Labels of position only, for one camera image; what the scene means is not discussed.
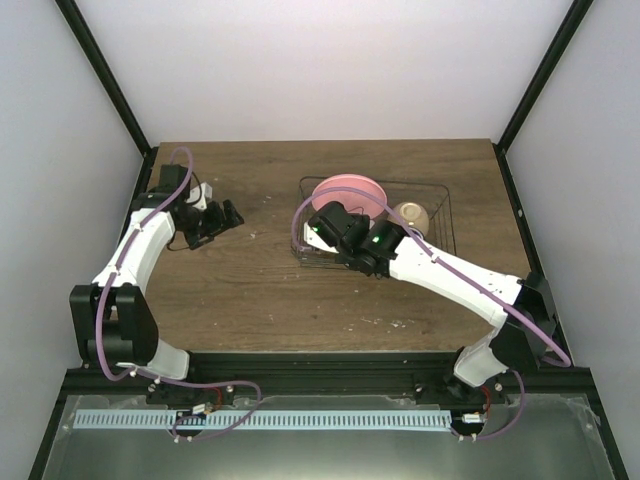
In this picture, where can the black aluminium frame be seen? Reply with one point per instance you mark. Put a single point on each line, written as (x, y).
(322, 372)

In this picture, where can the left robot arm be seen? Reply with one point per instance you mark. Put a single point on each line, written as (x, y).
(113, 323)

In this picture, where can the black wire dish rack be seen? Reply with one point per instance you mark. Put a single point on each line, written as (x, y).
(434, 198)

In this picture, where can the pink plastic plate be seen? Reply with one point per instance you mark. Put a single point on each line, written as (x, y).
(357, 193)

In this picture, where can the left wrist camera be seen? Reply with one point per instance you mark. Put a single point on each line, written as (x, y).
(200, 196)

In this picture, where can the cream ceramic bowl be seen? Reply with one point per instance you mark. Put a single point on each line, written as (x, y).
(415, 215)

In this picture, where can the light blue slotted cable duct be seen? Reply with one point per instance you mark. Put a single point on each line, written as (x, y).
(393, 420)

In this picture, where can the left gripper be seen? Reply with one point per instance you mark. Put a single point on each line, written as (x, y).
(216, 223)

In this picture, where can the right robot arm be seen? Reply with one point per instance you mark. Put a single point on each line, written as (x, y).
(520, 312)

